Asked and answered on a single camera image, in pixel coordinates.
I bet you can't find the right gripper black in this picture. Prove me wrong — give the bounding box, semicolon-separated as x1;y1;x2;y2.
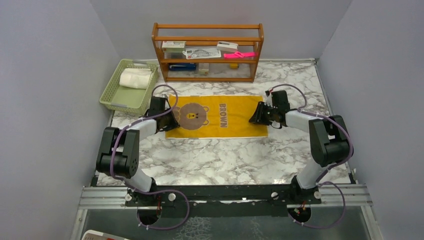
249;101;278;126

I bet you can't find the brown yellow cloth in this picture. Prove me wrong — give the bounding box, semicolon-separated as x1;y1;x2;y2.
165;95;268;139

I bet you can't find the white towel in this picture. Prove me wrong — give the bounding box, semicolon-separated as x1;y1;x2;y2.
119;68;152;90

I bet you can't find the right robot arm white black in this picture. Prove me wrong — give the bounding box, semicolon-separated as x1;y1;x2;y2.
249;89;354;204

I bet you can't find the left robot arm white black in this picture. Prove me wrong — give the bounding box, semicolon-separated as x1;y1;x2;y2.
95;96;179;206

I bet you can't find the green plastic basket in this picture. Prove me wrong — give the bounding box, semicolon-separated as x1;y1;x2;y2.
99;59;160;115

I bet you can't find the blue object lower shelf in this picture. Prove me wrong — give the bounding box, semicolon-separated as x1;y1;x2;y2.
168;62;197;72

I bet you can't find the pink tool on shelf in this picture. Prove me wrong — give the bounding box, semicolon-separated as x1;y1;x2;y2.
223;51;256;59

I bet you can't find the small green white box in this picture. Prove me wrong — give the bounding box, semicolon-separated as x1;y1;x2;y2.
197;62;210;76

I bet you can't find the white box red label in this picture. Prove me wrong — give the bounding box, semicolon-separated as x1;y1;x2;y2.
161;40;186;51

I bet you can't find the ruler set package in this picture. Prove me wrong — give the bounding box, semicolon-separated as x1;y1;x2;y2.
182;47;222;60

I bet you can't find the white device on shelf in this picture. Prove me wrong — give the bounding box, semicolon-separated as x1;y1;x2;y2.
216;41;239;53

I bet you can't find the wooden shelf rack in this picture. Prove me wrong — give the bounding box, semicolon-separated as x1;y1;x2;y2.
151;22;265;83

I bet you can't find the white red object bottom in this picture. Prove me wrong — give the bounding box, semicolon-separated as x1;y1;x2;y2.
81;229;129;240

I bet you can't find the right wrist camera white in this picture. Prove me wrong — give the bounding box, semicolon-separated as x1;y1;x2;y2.
265;89;273;107

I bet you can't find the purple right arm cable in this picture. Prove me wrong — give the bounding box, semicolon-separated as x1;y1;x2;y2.
266;83;355;230

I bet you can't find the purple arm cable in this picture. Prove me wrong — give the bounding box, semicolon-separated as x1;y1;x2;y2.
109;84;191;232
266;83;355;230

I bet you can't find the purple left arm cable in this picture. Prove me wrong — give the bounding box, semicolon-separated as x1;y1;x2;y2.
109;84;191;232

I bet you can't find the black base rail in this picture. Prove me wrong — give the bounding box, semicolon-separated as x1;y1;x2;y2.
124;184;322;218

